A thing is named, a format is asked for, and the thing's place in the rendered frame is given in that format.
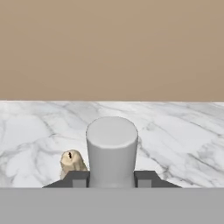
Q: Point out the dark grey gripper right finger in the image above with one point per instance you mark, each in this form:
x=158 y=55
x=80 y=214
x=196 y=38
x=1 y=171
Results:
x=147 y=179

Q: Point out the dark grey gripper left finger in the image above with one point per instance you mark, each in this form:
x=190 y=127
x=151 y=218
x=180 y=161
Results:
x=76 y=179

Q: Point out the white cylindrical cup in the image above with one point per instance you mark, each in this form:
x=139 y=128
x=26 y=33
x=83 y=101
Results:
x=112 y=151

